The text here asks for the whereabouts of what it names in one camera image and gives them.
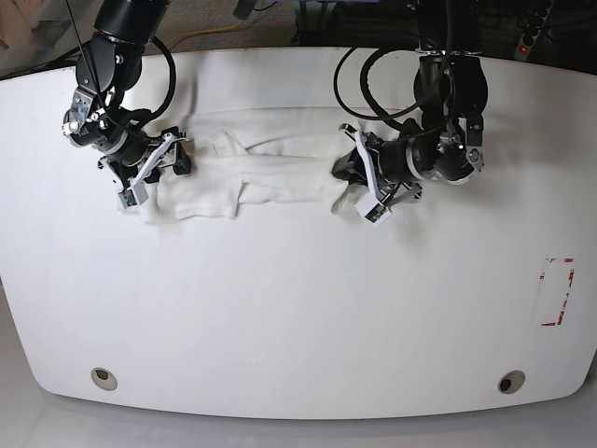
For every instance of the table grommet hole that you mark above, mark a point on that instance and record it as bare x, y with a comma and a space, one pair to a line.
511, 382
104, 379

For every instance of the power strip with red light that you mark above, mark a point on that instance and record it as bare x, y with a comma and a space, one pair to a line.
531, 28

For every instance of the left table grommet hole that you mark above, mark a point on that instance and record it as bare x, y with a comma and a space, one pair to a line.
104, 379

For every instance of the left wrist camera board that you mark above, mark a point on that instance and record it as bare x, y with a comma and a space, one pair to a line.
372, 210

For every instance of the red tape rectangle marking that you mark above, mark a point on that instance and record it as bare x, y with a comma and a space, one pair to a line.
553, 292

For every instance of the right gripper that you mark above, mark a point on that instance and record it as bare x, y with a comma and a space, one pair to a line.
127, 161

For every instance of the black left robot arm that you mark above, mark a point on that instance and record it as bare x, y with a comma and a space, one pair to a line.
440, 135

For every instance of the right table grommet hole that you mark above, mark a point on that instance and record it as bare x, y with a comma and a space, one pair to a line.
511, 382

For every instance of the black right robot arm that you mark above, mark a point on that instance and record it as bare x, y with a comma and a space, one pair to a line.
109, 65

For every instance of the white printed T-shirt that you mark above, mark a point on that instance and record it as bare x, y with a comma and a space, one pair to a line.
251, 157

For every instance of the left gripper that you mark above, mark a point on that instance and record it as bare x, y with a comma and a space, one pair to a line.
385, 169

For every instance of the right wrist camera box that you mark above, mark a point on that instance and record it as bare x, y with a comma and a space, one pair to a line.
132, 196

